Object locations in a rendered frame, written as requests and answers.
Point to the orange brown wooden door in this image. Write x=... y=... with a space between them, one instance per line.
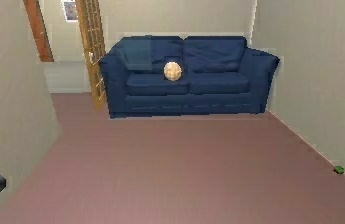
x=39 y=33

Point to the small green block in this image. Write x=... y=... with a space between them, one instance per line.
x=339 y=169

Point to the framed wall picture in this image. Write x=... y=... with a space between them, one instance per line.
x=70 y=10

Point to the teal blue sofa cushion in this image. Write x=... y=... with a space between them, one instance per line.
x=138 y=55

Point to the light wooden glazed door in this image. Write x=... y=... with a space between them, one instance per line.
x=91 y=43

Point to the tan woven ball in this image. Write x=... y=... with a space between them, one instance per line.
x=172 y=71

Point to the dark blue sofa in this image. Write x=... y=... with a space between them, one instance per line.
x=213 y=86

